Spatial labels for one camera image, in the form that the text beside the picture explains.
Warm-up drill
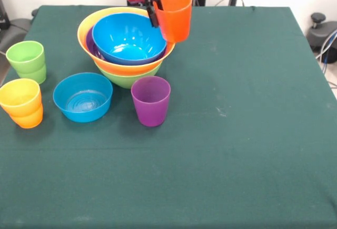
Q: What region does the red-orange cup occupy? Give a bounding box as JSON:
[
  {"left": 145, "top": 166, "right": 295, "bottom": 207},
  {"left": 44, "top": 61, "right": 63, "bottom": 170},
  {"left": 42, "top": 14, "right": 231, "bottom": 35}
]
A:
[{"left": 153, "top": 0, "right": 193, "bottom": 43}]

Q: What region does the large blue bowl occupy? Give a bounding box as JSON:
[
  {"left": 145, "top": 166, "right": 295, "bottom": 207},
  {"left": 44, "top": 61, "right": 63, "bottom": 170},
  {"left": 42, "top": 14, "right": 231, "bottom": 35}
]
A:
[{"left": 91, "top": 13, "right": 167, "bottom": 66}]

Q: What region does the yellow bowl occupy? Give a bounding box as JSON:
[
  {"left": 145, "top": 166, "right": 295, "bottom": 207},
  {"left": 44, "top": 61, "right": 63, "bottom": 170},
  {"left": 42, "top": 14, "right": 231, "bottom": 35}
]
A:
[{"left": 77, "top": 7, "right": 176, "bottom": 77}]

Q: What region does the purple bowl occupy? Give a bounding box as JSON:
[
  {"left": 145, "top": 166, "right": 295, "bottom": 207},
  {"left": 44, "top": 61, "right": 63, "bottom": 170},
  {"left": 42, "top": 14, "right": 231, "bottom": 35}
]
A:
[{"left": 85, "top": 26, "right": 166, "bottom": 66}]

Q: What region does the green bowl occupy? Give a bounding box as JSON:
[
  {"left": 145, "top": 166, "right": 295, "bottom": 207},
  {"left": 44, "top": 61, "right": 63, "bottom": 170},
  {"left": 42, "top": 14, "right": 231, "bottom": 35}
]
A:
[{"left": 100, "top": 64, "right": 162, "bottom": 89}]

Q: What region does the purple cup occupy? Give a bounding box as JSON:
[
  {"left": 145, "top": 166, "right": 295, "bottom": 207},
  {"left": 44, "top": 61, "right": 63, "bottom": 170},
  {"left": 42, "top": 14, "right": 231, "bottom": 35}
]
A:
[{"left": 131, "top": 75, "right": 172, "bottom": 127}]

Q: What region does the small blue bowl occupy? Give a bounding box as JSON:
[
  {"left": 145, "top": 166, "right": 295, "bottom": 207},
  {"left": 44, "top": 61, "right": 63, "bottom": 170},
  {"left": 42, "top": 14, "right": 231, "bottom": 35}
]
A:
[{"left": 53, "top": 72, "right": 114, "bottom": 123}]

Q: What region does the green cup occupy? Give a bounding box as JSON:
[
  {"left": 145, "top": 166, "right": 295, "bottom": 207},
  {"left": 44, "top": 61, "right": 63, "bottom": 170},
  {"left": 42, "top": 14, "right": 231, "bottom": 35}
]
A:
[
  {"left": 5, "top": 41, "right": 46, "bottom": 76},
  {"left": 18, "top": 64, "right": 47, "bottom": 85}
]

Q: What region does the dark equipment box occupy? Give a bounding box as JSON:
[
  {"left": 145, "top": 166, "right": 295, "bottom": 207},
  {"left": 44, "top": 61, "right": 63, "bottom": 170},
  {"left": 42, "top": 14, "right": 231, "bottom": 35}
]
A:
[{"left": 0, "top": 0, "right": 11, "bottom": 31}]

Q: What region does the black stand with knob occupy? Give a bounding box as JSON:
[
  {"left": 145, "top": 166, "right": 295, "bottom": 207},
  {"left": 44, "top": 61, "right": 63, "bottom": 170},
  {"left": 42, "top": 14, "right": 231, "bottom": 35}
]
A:
[{"left": 306, "top": 12, "right": 337, "bottom": 64}]

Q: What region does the dark green table cloth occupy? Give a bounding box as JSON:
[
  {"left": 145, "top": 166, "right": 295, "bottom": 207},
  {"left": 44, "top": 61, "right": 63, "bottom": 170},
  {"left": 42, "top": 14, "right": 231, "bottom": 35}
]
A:
[{"left": 0, "top": 4, "right": 337, "bottom": 229}]

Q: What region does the yellow cup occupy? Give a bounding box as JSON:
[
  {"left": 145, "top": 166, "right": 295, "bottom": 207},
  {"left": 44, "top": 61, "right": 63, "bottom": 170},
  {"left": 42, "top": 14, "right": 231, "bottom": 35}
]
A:
[{"left": 0, "top": 78, "right": 43, "bottom": 118}]

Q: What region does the orange cup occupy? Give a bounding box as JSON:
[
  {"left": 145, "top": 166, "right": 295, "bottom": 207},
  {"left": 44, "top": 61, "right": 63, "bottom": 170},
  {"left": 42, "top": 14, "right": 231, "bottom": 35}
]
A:
[{"left": 9, "top": 105, "right": 44, "bottom": 130}]

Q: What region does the blue cable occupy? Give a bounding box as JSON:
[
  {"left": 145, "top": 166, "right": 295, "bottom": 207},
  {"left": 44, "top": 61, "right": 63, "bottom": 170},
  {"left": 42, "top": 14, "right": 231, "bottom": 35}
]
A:
[{"left": 315, "top": 27, "right": 337, "bottom": 65}]

